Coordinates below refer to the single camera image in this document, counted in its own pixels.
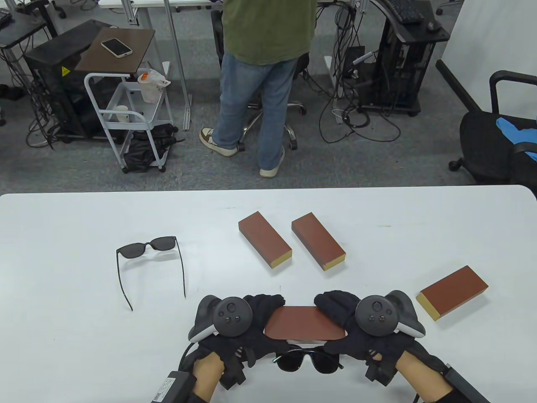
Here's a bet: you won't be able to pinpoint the black wrist battery pack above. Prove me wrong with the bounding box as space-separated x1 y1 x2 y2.
151 370 198 403
445 365 489 403

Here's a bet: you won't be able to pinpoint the black bag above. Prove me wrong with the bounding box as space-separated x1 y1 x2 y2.
123 123 185 173

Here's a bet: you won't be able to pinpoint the black desk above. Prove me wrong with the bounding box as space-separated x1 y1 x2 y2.
0 8 50 47

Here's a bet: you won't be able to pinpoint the person's left hand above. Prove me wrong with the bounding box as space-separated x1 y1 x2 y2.
197 293 291 369

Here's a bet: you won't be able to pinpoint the black sunglasses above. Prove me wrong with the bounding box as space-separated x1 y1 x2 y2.
116 236 186 311
273 345 344 374

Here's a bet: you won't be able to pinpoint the black mesh office chair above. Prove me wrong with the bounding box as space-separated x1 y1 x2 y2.
211 8 318 151

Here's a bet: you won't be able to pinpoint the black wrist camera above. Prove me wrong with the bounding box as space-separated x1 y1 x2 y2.
220 348 248 391
365 357 399 387

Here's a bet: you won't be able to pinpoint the white rolling cart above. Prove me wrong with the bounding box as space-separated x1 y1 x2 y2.
84 72 175 174

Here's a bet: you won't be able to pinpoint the person's right forearm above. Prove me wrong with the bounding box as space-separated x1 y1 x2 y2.
396 351 456 403

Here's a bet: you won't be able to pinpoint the person's right hand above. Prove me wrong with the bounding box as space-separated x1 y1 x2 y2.
314 290 444 379

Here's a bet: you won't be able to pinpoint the brown storage box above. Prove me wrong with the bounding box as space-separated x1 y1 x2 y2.
416 265 489 322
264 306 348 343
238 211 293 269
292 212 347 272

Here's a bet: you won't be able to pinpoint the black computer stand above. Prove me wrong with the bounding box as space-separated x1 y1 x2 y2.
360 0 451 117

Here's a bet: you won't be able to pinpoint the white smartphone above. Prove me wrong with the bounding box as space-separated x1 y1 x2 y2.
101 37 133 58

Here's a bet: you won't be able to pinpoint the white desk foot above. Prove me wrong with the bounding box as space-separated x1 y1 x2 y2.
324 56 344 125

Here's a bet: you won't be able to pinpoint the black cable bundle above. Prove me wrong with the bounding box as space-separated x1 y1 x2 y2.
25 76 63 150

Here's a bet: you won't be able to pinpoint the white plastic bag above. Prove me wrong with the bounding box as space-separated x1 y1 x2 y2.
137 68 172 104

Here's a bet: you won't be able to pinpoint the black keyboard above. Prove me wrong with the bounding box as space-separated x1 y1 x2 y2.
383 0 425 24

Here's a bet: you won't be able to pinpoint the black fabric office chair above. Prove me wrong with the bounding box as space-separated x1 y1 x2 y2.
448 71 537 186

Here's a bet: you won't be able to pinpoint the grey VR controller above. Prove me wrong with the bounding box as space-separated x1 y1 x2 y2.
188 295 253 343
355 290 426 338

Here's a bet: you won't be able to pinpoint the person's left forearm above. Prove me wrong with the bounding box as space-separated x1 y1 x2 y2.
192 353 225 403

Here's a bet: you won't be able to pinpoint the black computer case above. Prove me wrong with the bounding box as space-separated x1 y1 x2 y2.
23 20 116 141

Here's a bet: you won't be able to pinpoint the black floor cables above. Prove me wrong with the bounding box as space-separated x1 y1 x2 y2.
318 73 402 144

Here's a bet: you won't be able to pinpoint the blue cloth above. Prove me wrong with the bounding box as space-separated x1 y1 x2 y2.
496 118 537 162

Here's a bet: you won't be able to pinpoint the black floor box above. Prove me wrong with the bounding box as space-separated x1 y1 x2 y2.
343 45 366 80

